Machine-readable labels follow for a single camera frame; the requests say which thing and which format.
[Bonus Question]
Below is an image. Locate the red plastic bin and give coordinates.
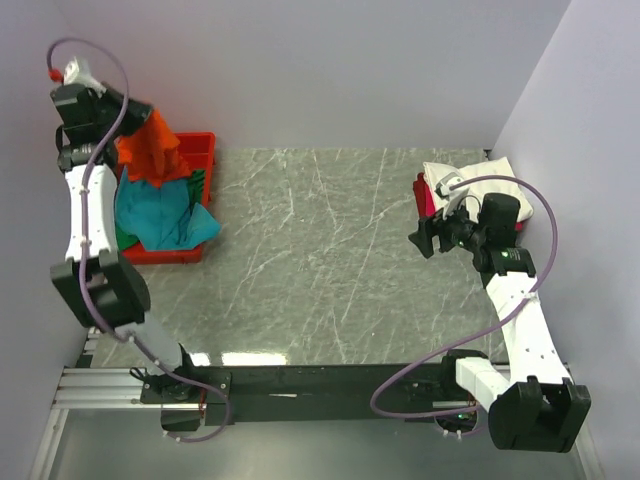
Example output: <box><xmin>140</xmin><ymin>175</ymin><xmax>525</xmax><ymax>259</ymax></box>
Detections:
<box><xmin>116</xmin><ymin>132</ymin><xmax>220</xmax><ymax>265</ymax></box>

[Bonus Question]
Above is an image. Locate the aluminium rail frame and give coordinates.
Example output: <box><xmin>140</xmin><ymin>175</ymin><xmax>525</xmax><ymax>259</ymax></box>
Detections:
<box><xmin>27</xmin><ymin>327</ymin><xmax>151</xmax><ymax>480</ymax></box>

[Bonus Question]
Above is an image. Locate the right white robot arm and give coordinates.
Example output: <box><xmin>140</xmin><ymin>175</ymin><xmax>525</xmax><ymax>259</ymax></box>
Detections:
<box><xmin>409</xmin><ymin>193</ymin><xmax>591</xmax><ymax>453</ymax></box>

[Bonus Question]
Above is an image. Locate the blue t shirt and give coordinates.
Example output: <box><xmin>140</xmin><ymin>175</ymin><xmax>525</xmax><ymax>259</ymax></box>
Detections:
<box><xmin>114</xmin><ymin>172</ymin><xmax>222</xmax><ymax>252</ymax></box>

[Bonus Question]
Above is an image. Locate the green t shirt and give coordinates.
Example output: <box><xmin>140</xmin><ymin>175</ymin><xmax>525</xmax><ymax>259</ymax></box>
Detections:
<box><xmin>117</xmin><ymin>168</ymin><xmax>209</xmax><ymax>251</ymax></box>

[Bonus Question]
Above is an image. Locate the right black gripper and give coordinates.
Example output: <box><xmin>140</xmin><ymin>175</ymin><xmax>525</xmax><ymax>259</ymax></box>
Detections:
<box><xmin>408</xmin><ymin>196</ymin><xmax>488</xmax><ymax>258</ymax></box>

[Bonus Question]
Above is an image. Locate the folded red t shirt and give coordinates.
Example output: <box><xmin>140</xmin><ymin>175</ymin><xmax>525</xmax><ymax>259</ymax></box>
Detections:
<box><xmin>413</xmin><ymin>172</ymin><xmax>533</xmax><ymax>231</ymax></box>

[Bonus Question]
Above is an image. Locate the black mounting base bar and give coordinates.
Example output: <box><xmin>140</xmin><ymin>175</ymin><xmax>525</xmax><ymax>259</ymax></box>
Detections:
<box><xmin>139</xmin><ymin>363</ymin><xmax>496</xmax><ymax>434</ymax></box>

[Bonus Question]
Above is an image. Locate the folded white t shirt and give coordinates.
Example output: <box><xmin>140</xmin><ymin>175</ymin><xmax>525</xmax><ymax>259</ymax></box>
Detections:
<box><xmin>423</xmin><ymin>157</ymin><xmax>519</xmax><ymax>193</ymax></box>

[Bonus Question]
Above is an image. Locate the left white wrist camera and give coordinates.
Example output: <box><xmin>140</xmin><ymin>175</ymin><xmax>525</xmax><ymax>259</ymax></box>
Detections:
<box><xmin>48</xmin><ymin>57</ymin><xmax>106</xmax><ymax>96</ymax></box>

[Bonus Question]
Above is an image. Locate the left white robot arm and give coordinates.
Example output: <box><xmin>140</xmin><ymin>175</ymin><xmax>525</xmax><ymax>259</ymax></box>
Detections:
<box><xmin>50</xmin><ymin>83</ymin><xmax>200</xmax><ymax>403</ymax></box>

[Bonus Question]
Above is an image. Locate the orange t shirt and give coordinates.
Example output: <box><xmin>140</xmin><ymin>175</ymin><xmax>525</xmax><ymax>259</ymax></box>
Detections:
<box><xmin>116</xmin><ymin>110</ymin><xmax>192</xmax><ymax>188</ymax></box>

